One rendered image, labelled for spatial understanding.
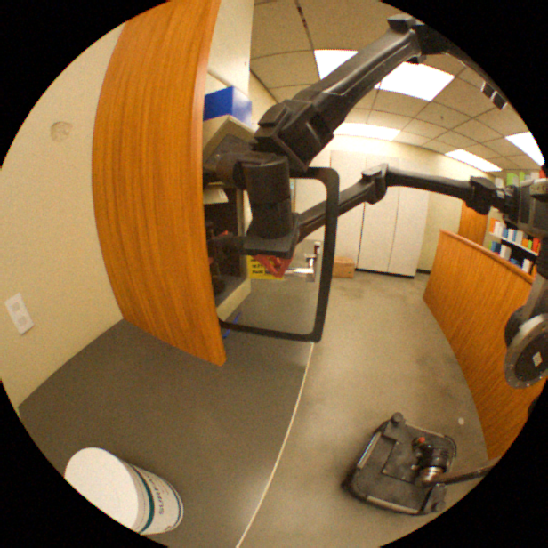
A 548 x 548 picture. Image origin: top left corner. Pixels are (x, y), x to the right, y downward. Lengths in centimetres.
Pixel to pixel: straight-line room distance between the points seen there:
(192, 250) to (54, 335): 63
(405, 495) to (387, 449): 32
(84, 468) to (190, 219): 43
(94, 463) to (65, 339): 56
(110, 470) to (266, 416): 31
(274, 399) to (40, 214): 84
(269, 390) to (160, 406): 26
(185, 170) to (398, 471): 140
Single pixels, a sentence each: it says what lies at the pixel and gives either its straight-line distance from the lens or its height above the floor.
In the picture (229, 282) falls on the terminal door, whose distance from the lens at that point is 45.
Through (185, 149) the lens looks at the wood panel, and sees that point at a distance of 36.
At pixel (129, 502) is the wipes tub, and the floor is 109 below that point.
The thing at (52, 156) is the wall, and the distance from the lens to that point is 79.
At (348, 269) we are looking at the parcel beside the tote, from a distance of 330.
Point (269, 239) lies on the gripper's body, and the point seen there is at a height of 127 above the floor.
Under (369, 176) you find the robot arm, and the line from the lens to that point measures 60.
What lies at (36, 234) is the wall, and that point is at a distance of 75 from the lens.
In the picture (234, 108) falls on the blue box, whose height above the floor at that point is 154.
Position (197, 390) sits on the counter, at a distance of 49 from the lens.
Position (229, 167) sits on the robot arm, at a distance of 28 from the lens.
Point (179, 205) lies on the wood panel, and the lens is 36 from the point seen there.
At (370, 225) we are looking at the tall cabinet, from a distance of 353.
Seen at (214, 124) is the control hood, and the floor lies 149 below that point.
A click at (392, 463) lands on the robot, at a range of 123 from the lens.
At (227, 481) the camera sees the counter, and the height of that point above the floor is 94.
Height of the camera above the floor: 133
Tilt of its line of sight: 24 degrees down
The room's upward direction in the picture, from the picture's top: straight up
